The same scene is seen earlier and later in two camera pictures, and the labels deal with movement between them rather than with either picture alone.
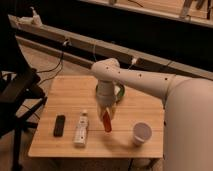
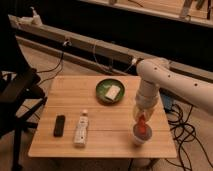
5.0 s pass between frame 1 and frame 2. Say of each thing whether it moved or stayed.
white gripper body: moved
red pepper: moved
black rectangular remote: stayed
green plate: stayed
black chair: stayed
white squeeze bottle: stayed
